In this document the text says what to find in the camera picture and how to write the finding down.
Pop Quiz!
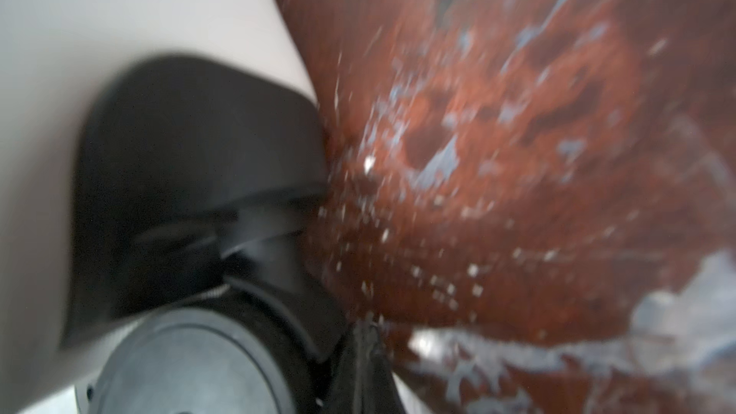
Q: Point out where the black and white suitcase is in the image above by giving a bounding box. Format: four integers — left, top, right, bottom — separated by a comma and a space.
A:
1, 0, 348, 413

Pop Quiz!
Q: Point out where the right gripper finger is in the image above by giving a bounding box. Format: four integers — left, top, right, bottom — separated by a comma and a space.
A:
321, 321, 406, 414

